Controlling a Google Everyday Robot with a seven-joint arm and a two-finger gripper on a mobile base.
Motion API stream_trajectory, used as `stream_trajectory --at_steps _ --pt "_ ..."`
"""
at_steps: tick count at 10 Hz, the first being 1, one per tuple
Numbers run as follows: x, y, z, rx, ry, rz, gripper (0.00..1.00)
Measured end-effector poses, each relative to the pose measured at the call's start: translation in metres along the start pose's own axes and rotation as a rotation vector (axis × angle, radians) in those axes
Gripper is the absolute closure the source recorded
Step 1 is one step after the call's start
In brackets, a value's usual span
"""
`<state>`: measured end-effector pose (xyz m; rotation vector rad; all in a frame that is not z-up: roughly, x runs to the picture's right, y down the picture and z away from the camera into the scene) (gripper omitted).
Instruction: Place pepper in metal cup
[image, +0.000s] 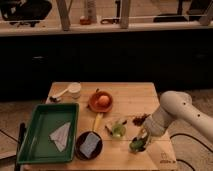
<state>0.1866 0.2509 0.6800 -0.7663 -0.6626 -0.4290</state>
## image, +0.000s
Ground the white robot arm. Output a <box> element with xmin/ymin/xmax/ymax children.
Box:
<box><xmin>137</xmin><ymin>91</ymin><xmax>213</xmax><ymax>145</ymax></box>

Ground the green plastic tray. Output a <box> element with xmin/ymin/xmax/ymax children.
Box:
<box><xmin>17</xmin><ymin>103</ymin><xmax>79</xmax><ymax>164</ymax></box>

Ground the orange fruit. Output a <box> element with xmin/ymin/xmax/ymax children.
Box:
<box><xmin>97</xmin><ymin>95</ymin><xmax>110</xmax><ymax>107</ymax></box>

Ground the metal cup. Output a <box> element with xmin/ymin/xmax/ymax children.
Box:
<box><xmin>105</xmin><ymin>119</ymin><xmax>127</xmax><ymax>138</ymax></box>

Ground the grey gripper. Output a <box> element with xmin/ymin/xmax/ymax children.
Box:
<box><xmin>137</xmin><ymin>122</ymin><xmax>157</xmax><ymax>147</ymax></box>

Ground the white measuring scoop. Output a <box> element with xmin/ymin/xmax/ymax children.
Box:
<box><xmin>49</xmin><ymin>82</ymin><xmax>81</xmax><ymax>102</ymax></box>

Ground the dark red small object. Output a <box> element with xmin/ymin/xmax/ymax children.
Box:
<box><xmin>133</xmin><ymin>114</ymin><xmax>148</xmax><ymax>126</ymax></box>

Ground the blue grey sponge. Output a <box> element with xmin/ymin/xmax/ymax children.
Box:
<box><xmin>79</xmin><ymin>132</ymin><xmax>101</xmax><ymax>158</ymax></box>

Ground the green pepper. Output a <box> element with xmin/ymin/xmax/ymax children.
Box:
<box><xmin>129</xmin><ymin>137</ymin><xmax>145</xmax><ymax>153</ymax></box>

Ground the black cable on floor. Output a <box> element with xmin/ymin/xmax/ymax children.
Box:
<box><xmin>169</xmin><ymin>132</ymin><xmax>213</xmax><ymax>171</ymax></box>

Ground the orange bowl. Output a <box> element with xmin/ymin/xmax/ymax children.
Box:
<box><xmin>88</xmin><ymin>90</ymin><xmax>113</xmax><ymax>113</ymax></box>

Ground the black frying pan yellow handle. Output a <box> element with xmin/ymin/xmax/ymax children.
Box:
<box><xmin>75</xmin><ymin>113</ymin><xmax>103</xmax><ymax>160</ymax></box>

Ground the white cloth in tray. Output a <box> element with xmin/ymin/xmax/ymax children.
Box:
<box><xmin>49</xmin><ymin>122</ymin><xmax>71</xmax><ymax>152</ymax></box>

